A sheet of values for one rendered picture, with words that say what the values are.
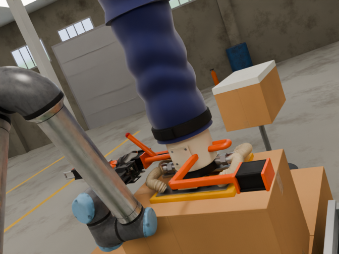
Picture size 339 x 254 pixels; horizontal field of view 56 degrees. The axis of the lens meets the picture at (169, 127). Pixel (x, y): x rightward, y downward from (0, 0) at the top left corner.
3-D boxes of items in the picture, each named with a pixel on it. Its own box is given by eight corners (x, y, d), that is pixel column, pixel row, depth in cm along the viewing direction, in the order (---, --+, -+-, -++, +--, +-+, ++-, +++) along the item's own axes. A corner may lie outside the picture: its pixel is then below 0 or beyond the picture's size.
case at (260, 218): (309, 234, 131) (283, 147, 122) (303, 318, 98) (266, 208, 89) (185, 237, 162) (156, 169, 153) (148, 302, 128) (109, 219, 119)
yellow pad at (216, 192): (242, 181, 109) (237, 168, 108) (234, 197, 101) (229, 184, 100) (162, 190, 127) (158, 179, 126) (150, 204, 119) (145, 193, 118)
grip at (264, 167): (275, 174, 84) (270, 156, 83) (269, 191, 77) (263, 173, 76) (245, 177, 88) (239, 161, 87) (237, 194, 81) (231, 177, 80)
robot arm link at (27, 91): (38, 43, 78) (163, 215, 110) (2, 62, 83) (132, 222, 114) (13, 62, 69) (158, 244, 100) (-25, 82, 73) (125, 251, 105)
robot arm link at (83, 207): (77, 227, 107) (63, 201, 104) (101, 205, 117) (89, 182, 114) (96, 225, 101) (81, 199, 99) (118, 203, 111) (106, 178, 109)
